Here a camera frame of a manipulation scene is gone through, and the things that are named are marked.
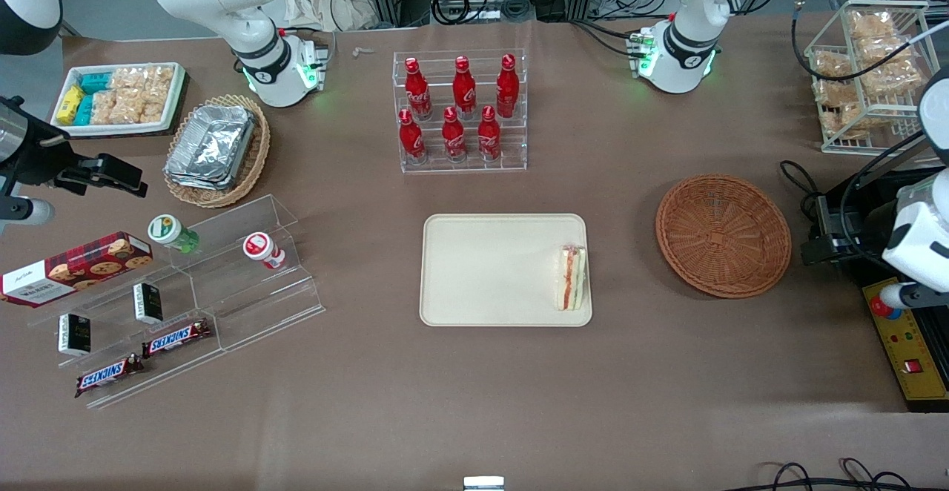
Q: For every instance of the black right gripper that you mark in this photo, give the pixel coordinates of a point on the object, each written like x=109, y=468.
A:
x=38, y=157

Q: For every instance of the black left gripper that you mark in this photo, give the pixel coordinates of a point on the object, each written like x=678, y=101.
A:
x=862, y=226

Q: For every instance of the triangular sandwich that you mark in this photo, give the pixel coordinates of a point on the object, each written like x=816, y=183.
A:
x=571, y=277

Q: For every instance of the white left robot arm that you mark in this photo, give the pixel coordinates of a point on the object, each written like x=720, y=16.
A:
x=697, y=1

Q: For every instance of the white rectangular snack tray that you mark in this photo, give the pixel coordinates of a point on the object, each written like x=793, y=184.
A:
x=118, y=130

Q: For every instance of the brown wicker basket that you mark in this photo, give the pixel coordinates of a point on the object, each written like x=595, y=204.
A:
x=723, y=235

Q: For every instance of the light wicker basket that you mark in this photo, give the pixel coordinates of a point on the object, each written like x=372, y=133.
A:
x=256, y=157

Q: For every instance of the beige plastic tray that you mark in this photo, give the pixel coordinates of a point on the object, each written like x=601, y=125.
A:
x=489, y=272

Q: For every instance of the teal snack packet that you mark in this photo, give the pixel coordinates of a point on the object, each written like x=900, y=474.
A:
x=84, y=110
x=95, y=82

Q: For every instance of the rice cracker bag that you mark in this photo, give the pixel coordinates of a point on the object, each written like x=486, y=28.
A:
x=882, y=51
x=832, y=67
x=871, y=24
x=157, y=101
x=118, y=107
x=893, y=81
x=849, y=122
x=141, y=77
x=836, y=93

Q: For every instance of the yellow snack packet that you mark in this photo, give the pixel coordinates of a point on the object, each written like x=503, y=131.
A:
x=69, y=105

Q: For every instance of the green capped drink bottle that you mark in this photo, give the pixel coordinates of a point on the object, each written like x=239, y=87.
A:
x=169, y=231

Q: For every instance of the red tartan cookie box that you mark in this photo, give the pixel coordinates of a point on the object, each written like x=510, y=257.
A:
x=74, y=268

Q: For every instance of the red emergency stop button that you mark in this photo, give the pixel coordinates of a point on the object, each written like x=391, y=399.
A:
x=885, y=311

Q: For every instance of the stack of foil trays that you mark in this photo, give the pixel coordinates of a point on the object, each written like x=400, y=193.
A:
x=211, y=146

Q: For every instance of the small black white box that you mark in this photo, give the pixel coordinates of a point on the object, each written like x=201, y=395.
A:
x=74, y=334
x=148, y=303

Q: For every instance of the black yellow control box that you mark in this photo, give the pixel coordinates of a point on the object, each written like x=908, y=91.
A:
x=912, y=343

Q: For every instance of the red capped drink bottle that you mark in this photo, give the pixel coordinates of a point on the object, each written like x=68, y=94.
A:
x=261, y=248

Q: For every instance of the snickers chocolate bar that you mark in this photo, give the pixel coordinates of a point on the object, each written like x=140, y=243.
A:
x=176, y=338
x=107, y=374

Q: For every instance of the clear acrylic stepped shelf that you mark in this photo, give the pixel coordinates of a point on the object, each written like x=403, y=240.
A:
x=252, y=305

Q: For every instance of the small crumpled paper scrap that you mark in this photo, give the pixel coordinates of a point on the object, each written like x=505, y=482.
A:
x=363, y=51

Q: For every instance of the red cola bottle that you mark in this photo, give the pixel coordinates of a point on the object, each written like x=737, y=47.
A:
x=417, y=90
x=454, y=137
x=489, y=136
x=464, y=89
x=507, y=89
x=411, y=139

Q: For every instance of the clear acrylic bottle rack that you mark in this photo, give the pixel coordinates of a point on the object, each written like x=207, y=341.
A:
x=511, y=142

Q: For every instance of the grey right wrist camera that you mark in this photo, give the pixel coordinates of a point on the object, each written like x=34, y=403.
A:
x=26, y=213

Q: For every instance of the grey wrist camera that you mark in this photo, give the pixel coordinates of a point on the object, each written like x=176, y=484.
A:
x=908, y=296
x=26, y=213

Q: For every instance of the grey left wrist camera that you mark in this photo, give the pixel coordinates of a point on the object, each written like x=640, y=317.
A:
x=908, y=296

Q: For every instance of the red rocker switch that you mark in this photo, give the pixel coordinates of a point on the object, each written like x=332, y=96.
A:
x=913, y=366

